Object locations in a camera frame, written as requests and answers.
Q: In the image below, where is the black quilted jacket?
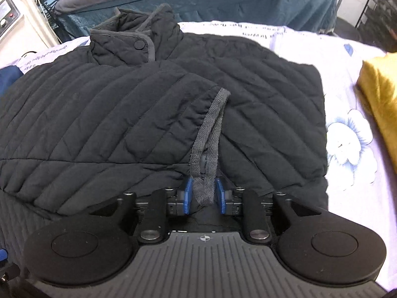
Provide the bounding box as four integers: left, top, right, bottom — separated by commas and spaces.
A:
0, 3, 330, 267

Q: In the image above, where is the lavender floral bed sheet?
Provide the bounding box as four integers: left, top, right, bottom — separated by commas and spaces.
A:
0, 20, 397, 292

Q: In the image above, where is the yellow garment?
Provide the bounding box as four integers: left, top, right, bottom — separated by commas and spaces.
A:
357, 52, 397, 168

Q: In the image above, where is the navy blue garment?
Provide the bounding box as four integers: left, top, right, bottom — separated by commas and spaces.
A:
0, 65, 24, 96

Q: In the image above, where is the white beauty machine with screen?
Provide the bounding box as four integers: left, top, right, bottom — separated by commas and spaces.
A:
1, 0, 61, 66

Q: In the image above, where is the black wire rack cart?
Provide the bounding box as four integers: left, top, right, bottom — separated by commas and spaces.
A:
355, 0, 397, 52

